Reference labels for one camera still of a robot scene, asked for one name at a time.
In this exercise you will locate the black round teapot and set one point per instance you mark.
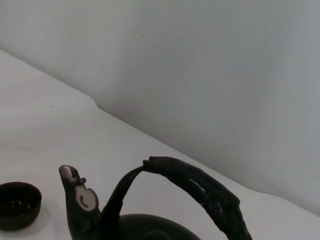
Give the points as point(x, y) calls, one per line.
point(175, 175)

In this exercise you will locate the small dark teacup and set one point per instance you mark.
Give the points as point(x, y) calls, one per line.
point(18, 205)

